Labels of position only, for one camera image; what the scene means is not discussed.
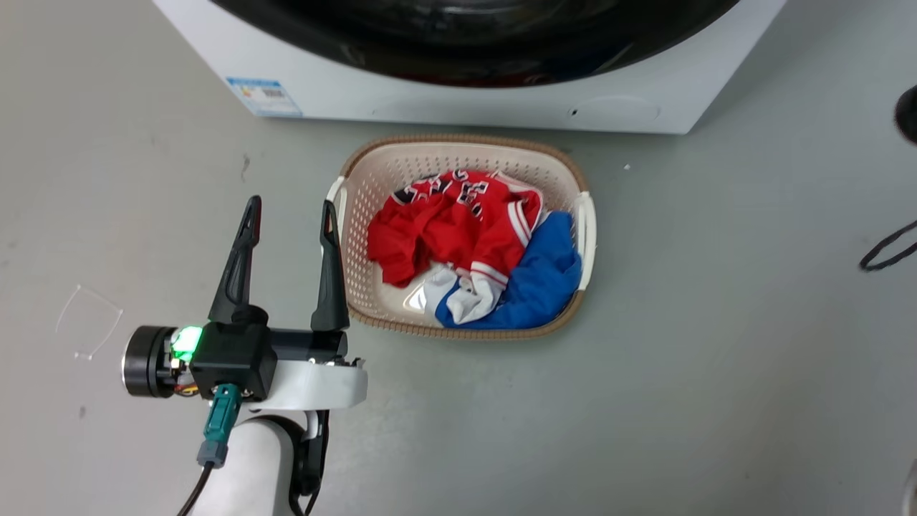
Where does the blue garment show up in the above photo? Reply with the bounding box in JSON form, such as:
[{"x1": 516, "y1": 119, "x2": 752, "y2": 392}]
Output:
[{"x1": 435, "y1": 210, "x2": 582, "y2": 330}]

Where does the red sports jersey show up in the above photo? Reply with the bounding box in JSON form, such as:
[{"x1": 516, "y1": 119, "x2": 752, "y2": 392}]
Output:
[{"x1": 367, "y1": 169, "x2": 543, "y2": 289}]

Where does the blue energy label sticker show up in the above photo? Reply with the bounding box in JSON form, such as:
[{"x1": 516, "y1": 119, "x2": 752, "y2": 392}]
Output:
[{"x1": 226, "y1": 77, "x2": 303, "y2": 118}]

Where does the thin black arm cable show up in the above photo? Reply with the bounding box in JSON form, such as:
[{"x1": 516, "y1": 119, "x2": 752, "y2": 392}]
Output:
[{"x1": 288, "y1": 410, "x2": 331, "y2": 516}]

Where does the white cloth piece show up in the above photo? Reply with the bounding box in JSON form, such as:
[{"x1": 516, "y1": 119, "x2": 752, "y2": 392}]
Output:
[{"x1": 423, "y1": 264, "x2": 506, "y2": 325}]

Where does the dark round object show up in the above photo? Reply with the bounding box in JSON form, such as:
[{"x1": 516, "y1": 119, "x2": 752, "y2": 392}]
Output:
[{"x1": 894, "y1": 85, "x2": 917, "y2": 146}]

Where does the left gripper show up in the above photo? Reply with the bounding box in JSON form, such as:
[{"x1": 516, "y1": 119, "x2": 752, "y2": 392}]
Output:
[{"x1": 122, "y1": 195, "x2": 368, "y2": 414}]

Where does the beige plastic laundry basket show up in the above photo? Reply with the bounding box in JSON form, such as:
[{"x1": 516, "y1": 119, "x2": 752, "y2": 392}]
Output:
[{"x1": 326, "y1": 133, "x2": 597, "y2": 340}]

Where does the black cable with teal plug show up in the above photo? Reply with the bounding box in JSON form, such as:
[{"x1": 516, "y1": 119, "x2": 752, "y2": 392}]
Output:
[{"x1": 176, "y1": 383, "x2": 242, "y2": 516}]

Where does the black cable loop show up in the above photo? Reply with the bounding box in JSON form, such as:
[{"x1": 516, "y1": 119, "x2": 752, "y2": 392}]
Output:
[{"x1": 859, "y1": 219, "x2": 917, "y2": 272}]

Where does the white washing machine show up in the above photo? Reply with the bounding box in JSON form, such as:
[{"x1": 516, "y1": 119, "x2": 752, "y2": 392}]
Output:
[{"x1": 152, "y1": 0, "x2": 787, "y2": 135}]

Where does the black glass washing machine door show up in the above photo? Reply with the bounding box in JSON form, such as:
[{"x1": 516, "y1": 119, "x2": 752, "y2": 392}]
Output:
[{"x1": 210, "y1": 0, "x2": 740, "y2": 88}]

